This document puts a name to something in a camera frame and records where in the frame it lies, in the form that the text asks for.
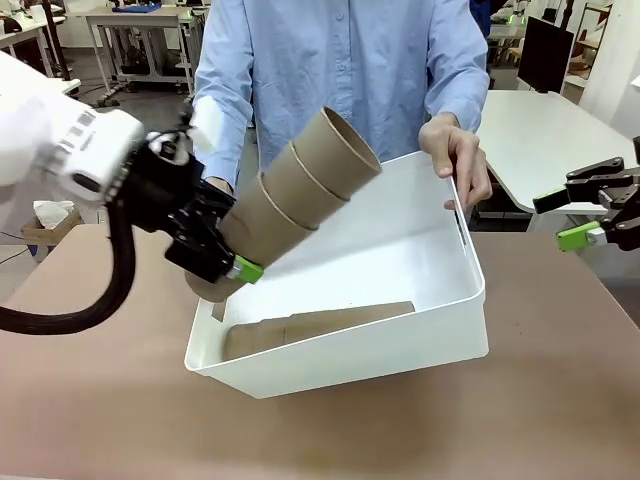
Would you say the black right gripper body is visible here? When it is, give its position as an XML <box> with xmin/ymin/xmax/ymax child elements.
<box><xmin>617</xmin><ymin>167</ymin><xmax>640</xmax><ymax>224</ymax></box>

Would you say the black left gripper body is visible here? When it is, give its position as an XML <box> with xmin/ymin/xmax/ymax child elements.
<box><xmin>107</xmin><ymin>130</ymin><xmax>240</xmax><ymax>284</ymax></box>

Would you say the white plastic basket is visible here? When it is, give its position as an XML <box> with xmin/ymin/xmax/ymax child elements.
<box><xmin>183</xmin><ymin>149</ymin><xmax>489</xmax><ymax>400</ymax></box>

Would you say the person right forearm blue sleeve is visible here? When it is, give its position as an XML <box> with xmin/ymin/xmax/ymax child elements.
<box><xmin>193</xmin><ymin>54</ymin><xmax>257</xmax><ymax>194</ymax></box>

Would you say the person left forearm blue sleeve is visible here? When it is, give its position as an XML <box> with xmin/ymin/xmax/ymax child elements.
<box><xmin>423</xmin><ymin>29</ymin><xmax>491</xmax><ymax>136</ymax></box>

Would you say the person left hand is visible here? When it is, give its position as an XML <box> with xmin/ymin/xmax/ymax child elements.
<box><xmin>418</xmin><ymin>113</ymin><xmax>494</xmax><ymax>218</ymax></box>

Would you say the large white side table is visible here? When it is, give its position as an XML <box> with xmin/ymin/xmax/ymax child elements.
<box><xmin>472</xmin><ymin>88</ymin><xmax>640</xmax><ymax>232</ymax></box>

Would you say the white crumpled tissue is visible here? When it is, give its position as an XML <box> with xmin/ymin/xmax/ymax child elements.
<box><xmin>32</xmin><ymin>199</ymin><xmax>76</xmax><ymax>227</ymax></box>

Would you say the small cardboard box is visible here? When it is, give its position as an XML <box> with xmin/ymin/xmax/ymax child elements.
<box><xmin>20</xmin><ymin>209</ymin><xmax>86</xmax><ymax>265</ymax></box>

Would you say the black computer monitor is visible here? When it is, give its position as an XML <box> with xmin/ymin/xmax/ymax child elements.
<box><xmin>517</xmin><ymin>15</ymin><xmax>576</xmax><ymax>96</ymax></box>

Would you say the person torso blue shirt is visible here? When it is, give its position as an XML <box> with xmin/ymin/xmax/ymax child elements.
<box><xmin>199</xmin><ymin>0</ymin><xmax>489</xmax><ymax>199</ymax></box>

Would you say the black stand pole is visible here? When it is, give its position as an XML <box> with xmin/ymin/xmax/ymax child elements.
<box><xmin>41</xmin><ymin>0</ymin><xmax>72</xmax><ymax>81</ymax></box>

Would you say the white metal frame desk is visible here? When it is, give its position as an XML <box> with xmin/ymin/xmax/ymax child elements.
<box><xmin>85</xmin><ymin>10</ymin><xmax>201</xmax><ymax>104</ymax></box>

